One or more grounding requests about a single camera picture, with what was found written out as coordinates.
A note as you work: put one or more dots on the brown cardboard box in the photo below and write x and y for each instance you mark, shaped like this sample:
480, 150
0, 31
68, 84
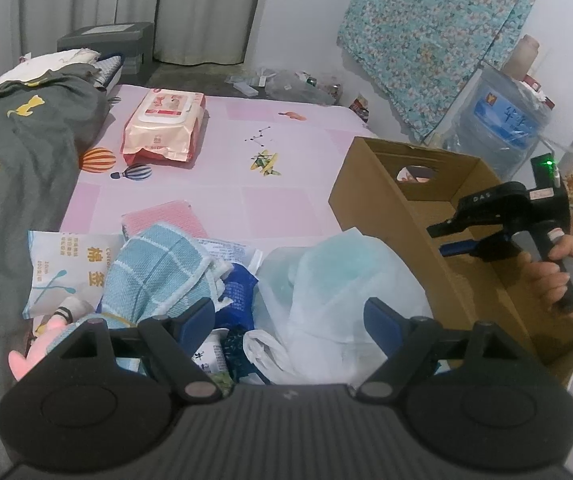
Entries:
391, 200

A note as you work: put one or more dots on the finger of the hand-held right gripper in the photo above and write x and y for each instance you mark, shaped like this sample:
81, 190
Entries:
459, 248
446, 226

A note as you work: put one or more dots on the red white carton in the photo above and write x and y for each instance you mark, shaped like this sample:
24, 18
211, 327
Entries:
539, 90

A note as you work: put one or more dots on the blue checked towel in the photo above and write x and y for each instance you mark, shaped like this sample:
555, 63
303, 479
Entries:
156, 270

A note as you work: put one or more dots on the dark blue patterned cloth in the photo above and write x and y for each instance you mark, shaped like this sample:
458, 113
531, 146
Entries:
239, 355

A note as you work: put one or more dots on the blue white wipes pack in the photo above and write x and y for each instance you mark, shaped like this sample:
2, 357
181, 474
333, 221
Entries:
236, 295

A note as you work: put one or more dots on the white plastic bag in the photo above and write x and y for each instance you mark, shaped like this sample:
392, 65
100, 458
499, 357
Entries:
326, 285

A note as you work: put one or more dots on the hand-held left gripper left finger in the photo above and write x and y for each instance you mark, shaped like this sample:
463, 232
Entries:
199, 320

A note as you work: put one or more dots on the small red snack packet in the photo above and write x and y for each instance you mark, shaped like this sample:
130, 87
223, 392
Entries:
359, 106

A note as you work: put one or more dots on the grey dotted pillow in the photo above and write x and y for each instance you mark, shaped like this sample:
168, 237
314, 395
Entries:
109, 72

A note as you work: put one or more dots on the clear plastic bag pile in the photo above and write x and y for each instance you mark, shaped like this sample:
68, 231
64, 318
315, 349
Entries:
291, 85

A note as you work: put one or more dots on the teal floral cloth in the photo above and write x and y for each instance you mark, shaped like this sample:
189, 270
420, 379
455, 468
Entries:
426, 25

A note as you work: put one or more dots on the grey storage box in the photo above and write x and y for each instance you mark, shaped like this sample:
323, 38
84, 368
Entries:
111, 40

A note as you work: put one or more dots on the beige plastic jar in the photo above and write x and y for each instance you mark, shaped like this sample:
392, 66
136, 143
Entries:
522, 57

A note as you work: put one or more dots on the pink wet wipes pack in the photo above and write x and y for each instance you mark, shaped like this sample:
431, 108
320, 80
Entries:
161, 130

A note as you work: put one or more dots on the pink plush toy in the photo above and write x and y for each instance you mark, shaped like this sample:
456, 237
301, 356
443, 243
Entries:
21, 362

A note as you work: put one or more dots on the cream pillow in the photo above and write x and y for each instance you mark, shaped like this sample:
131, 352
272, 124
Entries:
46, 62

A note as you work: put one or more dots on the grey quilt with yellow print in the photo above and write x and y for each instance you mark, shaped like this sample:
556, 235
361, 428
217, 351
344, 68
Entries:
16, 185

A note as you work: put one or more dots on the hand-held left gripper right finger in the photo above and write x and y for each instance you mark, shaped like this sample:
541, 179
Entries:
381, 325

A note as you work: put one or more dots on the person's right hand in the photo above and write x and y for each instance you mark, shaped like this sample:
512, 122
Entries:
541, 285

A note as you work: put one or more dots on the white packet with black print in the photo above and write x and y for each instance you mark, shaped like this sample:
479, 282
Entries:
209, 357

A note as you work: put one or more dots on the pink packet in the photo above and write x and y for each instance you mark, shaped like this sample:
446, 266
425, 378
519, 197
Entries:
166, 215

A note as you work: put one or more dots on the blue water jug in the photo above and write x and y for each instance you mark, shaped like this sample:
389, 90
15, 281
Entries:
501, 110

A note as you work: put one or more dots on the cotton swab pack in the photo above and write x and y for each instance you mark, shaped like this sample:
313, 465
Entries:
61, 270

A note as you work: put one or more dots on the pink printed bed sheet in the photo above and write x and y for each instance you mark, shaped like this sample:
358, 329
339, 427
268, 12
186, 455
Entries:
266, 170

